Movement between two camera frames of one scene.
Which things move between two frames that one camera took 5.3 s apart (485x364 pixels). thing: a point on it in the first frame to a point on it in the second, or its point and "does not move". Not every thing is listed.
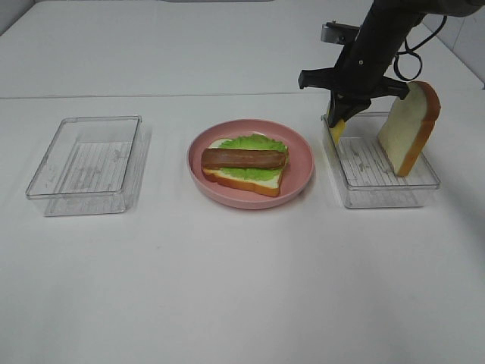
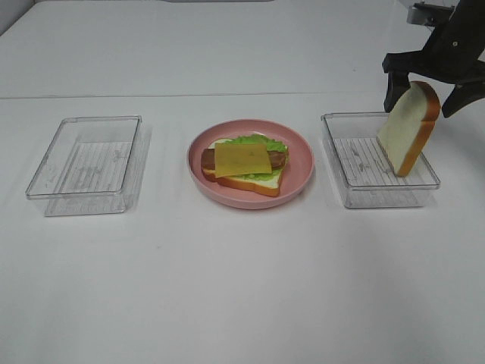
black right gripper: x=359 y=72 to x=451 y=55
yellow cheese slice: x=338 y=130 to x=235 y=159
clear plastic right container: x=365 y=172 does not move
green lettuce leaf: x=255 y=142 does not move
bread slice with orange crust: x=270 y=186 does not move
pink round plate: x=295 y=177 does not move
